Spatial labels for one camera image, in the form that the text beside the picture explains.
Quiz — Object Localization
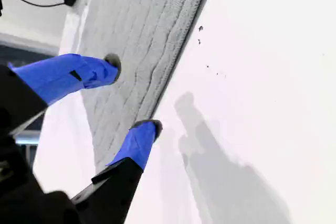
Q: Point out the grey striped square towel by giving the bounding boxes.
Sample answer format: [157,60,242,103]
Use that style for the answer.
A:
[77,0,215,167]

